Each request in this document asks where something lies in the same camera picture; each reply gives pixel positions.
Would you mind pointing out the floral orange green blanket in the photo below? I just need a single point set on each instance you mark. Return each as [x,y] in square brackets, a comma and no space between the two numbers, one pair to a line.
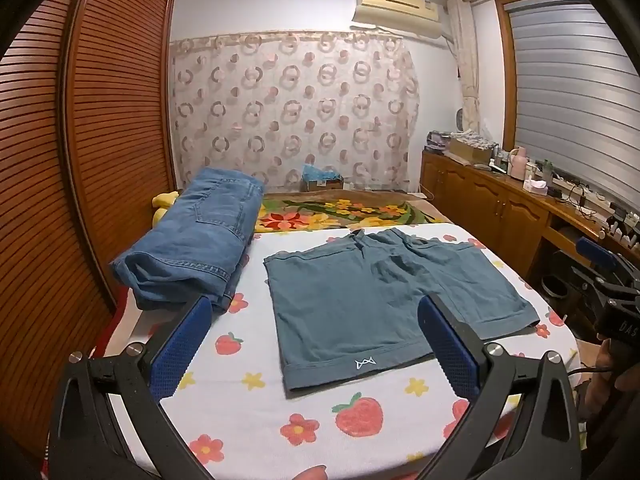
[340,209]

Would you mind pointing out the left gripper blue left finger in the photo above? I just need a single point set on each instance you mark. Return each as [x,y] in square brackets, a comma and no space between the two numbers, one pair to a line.
[173,346]

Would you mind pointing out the right hand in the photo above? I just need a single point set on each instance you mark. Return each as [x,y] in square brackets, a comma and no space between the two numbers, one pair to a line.
[600,387]

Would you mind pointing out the cardboard box on cabinet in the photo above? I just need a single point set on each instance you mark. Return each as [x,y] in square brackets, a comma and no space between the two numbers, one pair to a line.
[472,150]

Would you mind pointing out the teal green shorts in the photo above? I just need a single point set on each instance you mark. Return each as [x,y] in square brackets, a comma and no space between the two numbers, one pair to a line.
[350,308]

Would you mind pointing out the yellow pikachu plush toy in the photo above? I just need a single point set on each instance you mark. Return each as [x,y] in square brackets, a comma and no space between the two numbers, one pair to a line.
[161,203]

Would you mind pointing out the cardboard box with blue bag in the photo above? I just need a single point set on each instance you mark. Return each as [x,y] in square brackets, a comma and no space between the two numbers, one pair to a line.
[315,179]

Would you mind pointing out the wooden sideboard cabinet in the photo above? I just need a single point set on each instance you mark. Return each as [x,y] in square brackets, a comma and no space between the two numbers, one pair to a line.
[523,229]

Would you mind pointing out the pink ring pattern curtain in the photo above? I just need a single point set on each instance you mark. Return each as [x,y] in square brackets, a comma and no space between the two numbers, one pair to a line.
[270,104]

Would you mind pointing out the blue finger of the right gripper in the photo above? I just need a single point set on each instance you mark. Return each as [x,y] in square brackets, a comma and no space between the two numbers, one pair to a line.
[594,252]

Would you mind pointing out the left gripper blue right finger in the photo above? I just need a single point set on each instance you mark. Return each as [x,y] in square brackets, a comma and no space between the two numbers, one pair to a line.
[455,346]

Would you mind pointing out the cream wall air conditioner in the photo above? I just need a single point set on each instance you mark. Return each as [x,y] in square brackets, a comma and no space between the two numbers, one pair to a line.
[417,17]

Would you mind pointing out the pink thermos bottle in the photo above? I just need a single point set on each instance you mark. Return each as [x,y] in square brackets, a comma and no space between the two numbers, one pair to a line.
[518,163]

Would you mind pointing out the white strawberry flower bedsheet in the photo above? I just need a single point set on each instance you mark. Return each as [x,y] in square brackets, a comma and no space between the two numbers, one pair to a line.
[240,422]

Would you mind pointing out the folded blue denim jeans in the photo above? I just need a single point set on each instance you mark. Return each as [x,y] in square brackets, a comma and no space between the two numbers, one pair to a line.
[198,247]

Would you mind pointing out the wooden louvered wardrobe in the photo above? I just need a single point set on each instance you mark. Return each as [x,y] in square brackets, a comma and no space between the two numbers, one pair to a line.
[84,149]

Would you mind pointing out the grey window blind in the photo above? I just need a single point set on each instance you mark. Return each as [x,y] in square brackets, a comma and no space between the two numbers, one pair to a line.
[577,95]

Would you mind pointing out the cream lace side curtain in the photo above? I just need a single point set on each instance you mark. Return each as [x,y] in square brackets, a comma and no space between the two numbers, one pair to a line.
[463,31]

